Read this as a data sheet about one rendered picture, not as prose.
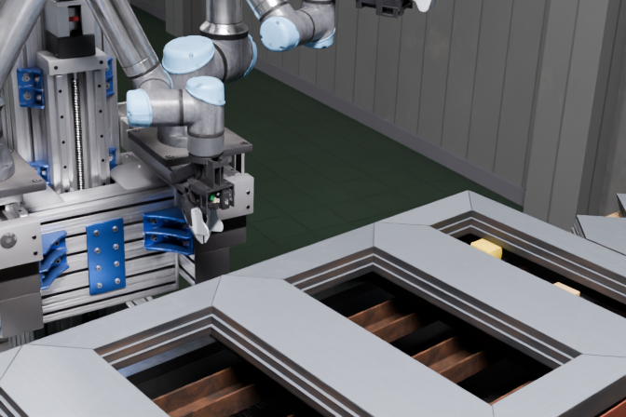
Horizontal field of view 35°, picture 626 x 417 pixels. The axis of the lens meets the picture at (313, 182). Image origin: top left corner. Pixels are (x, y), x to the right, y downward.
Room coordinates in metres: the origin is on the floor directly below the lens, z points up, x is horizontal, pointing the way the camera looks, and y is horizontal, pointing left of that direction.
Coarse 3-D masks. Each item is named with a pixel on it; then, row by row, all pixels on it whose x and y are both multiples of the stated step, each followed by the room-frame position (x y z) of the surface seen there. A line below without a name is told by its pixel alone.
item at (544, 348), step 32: (448, 224) 2.17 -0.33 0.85; (480, 224) 2.19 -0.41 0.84; (352, 256) 1.96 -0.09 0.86; (384, 256) 1.98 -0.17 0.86; (544, 256) 2.05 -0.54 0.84; (576, 256) 1.99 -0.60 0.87; (320, 288) 1.88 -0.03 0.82; (416, 288) 1.88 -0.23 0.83; (448, 288) 1.83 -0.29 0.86; (608, 288) 1.91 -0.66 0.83; (192, 320) 1.68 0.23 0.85; (224, 320) 1.68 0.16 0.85; (480, 320) 1.75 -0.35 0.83; (512, 320) 1.71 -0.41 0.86; (96, 352) 1.54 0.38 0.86; (128, 352) 1.57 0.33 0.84; (160, 352) 1.61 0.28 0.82; (256, 352) 1.59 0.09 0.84; (544, 352) 1.64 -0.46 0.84; (576, 352) 1.59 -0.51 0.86; (288, 384) 1.51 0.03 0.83; (320, 384) 1.46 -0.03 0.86; (0, 416) 1.38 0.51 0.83; (352, 416) 1.39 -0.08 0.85; (576, 416) 1.42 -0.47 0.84
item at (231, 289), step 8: (232, 280) 1.81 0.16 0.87; (240, 280) 1.81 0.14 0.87; (248, 280) 1.82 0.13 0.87; (256, 280) 1.82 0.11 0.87; (264, 280) 1.82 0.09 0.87; (272, 280) 1.82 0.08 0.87; (224, 288) 1.78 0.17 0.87; (232, 288) 1.78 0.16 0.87; (240, 288) 1.78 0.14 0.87; (248, 288) 1.78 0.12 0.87; (256, 288) 1.79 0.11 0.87; (216, 296) 1.74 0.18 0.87; (224, 296) 1.75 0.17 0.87; (232, 296) 1.75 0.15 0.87
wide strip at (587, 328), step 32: (384, 224) 2.12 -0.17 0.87; (416, 256) 1.96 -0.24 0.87; (448, 256) 1.97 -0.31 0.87; (480, 256) 1.97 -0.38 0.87; (480, 288) 1.82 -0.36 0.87; (512, 288) 1.83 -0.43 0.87; (544, 288) 1.84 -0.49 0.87; (544, 320) 1.70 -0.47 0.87; (576, 320) 1.70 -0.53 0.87; (608, 320) 1.71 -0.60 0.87; (608, 352) 1.59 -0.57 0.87
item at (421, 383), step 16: (416, 368) 1.51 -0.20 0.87; (384, 384) 1.46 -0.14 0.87; (400, 384) 1.46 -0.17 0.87; (416, 384) 1.46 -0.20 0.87; (432, 384) 1.46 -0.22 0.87; (448, 384) 1.46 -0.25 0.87; (352, 400) 1.41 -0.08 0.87; (368, 400) 1.41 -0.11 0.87; (384, 400) 1.41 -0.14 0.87; (400, 400) 1.41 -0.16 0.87; (416, 400) 1.41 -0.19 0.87; (384, 416) 1.36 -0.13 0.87
